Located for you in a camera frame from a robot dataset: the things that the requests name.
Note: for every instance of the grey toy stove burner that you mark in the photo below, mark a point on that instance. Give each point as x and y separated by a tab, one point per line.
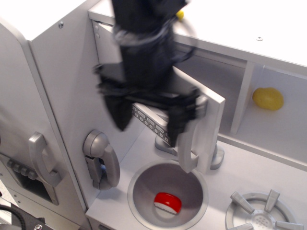
259	211

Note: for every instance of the white toy microwave door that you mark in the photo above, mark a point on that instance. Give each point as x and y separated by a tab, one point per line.
195	146

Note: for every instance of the yellow toy lemon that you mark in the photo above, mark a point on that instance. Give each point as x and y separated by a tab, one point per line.
268	98

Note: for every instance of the grey toy ice dispenser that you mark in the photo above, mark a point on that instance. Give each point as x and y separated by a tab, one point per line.
28	179

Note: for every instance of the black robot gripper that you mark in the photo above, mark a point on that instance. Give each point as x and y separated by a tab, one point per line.
146	75

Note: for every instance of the grey toy faucet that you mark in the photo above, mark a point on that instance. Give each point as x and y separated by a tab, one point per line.
217	159

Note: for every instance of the silver toy sink bowl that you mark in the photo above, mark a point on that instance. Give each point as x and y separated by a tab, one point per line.
166	176

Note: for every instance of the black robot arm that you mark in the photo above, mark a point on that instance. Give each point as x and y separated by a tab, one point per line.
144	15

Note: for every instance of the grey toy wall phone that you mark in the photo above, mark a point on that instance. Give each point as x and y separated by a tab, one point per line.
102	161

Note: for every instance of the white toy kitchen cabinet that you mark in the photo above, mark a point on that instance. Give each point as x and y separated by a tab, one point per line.
47	50

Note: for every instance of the grey toy fridge door handle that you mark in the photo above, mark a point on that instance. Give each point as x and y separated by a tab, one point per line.
37	145

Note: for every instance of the red white toy sushi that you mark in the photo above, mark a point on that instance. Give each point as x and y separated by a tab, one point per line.
168	202

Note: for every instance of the yellow toy banana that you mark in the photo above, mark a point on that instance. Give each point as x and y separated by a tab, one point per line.
180	15

